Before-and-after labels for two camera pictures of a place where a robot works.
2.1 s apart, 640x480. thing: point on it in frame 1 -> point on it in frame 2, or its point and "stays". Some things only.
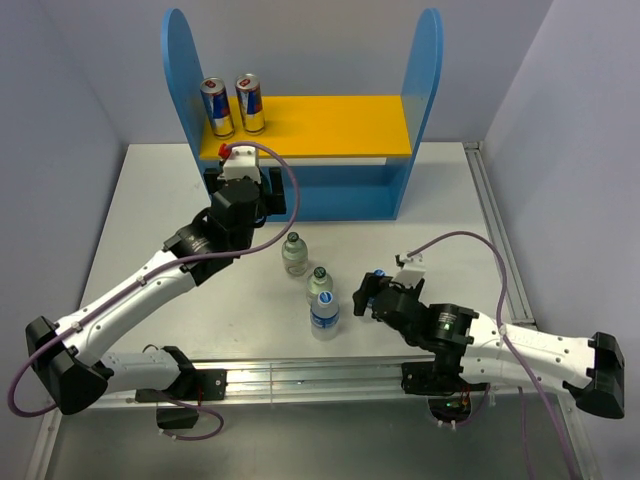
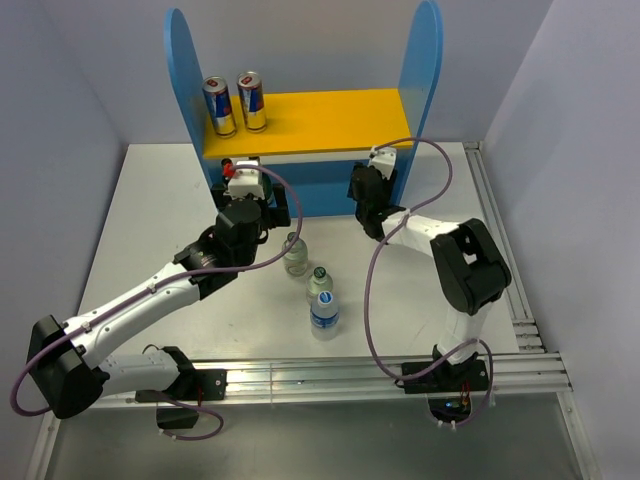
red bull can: [250, 96] stays
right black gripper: [371, 283] -> [390, 186]
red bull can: [215, 94] stays
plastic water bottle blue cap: [325, 318] stays
